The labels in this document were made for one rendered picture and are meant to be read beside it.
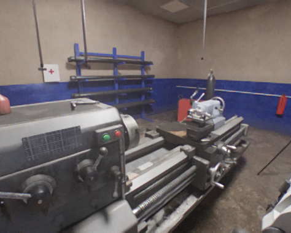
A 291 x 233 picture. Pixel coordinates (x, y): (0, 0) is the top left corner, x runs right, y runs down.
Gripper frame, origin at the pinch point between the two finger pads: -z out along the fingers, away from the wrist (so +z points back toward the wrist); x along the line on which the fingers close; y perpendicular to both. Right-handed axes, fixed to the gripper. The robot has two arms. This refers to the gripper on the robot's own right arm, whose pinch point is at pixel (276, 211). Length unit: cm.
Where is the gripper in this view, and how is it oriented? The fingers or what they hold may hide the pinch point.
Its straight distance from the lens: 150.7
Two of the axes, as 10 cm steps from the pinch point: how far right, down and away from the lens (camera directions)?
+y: -6.3, 2.2, -7.5
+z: 1.5, -9.1, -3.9
